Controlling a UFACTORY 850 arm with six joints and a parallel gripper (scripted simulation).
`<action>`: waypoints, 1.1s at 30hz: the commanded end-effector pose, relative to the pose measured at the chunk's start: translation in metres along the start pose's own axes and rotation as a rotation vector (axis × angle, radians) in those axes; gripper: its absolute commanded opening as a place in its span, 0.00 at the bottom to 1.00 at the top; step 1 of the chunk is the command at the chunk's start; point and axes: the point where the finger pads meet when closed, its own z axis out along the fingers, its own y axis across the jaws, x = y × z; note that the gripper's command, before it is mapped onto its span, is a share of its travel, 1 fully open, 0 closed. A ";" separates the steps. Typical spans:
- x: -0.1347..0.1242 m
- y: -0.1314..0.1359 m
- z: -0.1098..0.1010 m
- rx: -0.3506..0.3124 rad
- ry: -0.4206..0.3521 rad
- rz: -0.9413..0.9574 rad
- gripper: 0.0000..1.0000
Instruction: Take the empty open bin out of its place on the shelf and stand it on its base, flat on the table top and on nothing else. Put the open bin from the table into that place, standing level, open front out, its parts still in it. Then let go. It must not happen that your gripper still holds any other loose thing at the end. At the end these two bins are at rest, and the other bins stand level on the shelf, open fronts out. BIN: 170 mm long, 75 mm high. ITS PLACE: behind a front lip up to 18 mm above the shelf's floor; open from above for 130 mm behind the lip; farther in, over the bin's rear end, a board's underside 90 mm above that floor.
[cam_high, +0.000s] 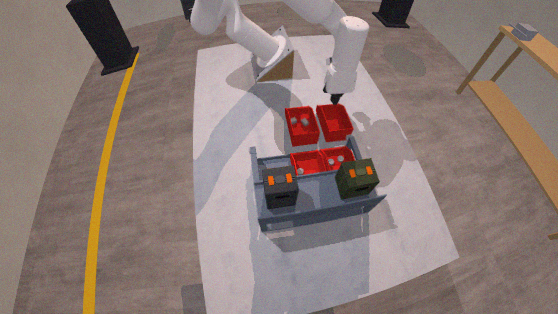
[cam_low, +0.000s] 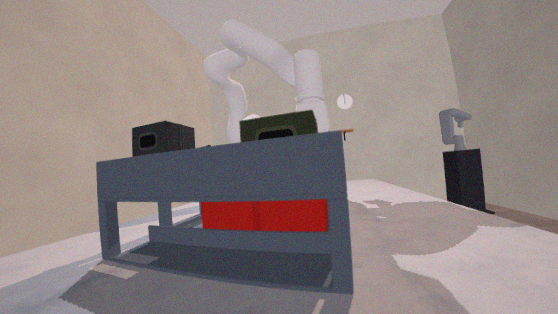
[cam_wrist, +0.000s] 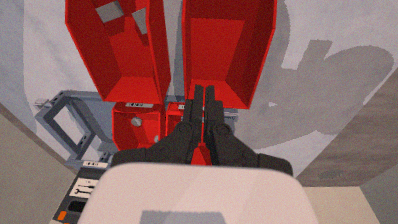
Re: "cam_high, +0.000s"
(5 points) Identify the red bin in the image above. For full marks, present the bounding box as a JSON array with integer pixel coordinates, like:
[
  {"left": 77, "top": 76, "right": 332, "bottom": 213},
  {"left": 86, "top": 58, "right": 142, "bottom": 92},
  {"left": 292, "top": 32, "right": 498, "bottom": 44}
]
[
  {"left": 316, "top": 103, "right": 353, "bottom": 142},
  {"left": 290, "top": 150, "right": 327, "bottom": 176},
  {"left": 320, "top": 146, "right": 355, "bottom": 171},
  {"left": 285, "top": 106, "right": 320, "bottom": 147}
]

